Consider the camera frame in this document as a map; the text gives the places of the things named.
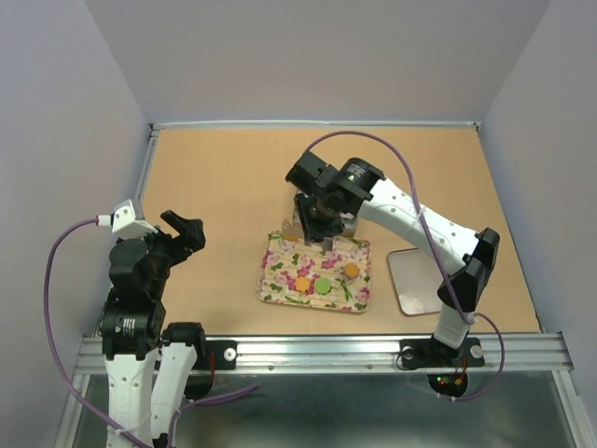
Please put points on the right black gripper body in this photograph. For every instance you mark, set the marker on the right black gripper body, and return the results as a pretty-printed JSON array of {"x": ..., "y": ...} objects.
[{"x": 316, "y": 217}]

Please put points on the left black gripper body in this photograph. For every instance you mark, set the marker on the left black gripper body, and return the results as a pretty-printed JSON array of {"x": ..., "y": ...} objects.
[{"x": 167, "y": 254}]

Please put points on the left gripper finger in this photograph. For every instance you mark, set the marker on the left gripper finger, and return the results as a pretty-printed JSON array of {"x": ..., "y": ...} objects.
[
  {"x": 190, "y": 238},
  {"x": 158, "y": 236}
]

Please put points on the metal tongs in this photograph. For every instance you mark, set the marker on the metal tongs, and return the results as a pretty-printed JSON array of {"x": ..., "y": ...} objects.
[{"x": 289, "y": 227}]

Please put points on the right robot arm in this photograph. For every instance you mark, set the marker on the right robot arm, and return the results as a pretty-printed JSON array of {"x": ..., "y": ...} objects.
[{"x": 465, "y": 258}]

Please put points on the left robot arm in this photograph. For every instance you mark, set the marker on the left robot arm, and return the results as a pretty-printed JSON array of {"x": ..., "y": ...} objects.
[{"x": 148, "y": 361}]

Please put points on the brown cookie tin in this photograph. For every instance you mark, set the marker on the brown cookie tin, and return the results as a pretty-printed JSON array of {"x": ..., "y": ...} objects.
[{"x": 350, "y": 224}]

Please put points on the orange flower cookie right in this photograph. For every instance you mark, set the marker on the orange flower cookie right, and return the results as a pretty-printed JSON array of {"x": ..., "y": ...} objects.
[{"x": 351, "y": 270}]

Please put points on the orange flower cookie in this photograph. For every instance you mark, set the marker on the orange flower cookie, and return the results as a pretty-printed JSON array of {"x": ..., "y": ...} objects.
[
  {"x": 302, "y": 284},
  {"x": 351, "y": 270}
]

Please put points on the floral serving tray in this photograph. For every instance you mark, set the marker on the floral serving tray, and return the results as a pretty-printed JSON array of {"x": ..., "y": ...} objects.
[{"x": 284, "y": 261}]

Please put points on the green sandwich cookie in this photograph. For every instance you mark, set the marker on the green sandwich cookie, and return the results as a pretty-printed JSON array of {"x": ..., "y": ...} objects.
[{"x": 322, "y": 285}]

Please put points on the orange flower cookie left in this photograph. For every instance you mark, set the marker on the orange flower cookie left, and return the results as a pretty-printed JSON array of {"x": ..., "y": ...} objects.
[{"x": 302, "y": 284}]

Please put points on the brown tin lid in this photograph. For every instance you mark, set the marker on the brown tin lid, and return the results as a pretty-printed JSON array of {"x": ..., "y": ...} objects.
[{"x": 416, "y": 279}]

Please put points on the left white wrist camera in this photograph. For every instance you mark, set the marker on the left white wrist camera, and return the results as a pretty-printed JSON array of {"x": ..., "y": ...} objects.
[{"x": 127, "y": 221}]

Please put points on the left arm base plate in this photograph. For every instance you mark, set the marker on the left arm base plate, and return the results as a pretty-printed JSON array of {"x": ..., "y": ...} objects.
[{"x": 205, "y": 357}]

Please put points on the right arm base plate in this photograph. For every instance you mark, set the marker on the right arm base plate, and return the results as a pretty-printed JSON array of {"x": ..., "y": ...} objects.
[{"x": 427, "y": 353}]

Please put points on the aluminium front rail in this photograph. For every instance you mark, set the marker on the aluminium front rail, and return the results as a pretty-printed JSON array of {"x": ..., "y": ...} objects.
[{"x": 376, "y": 354}]

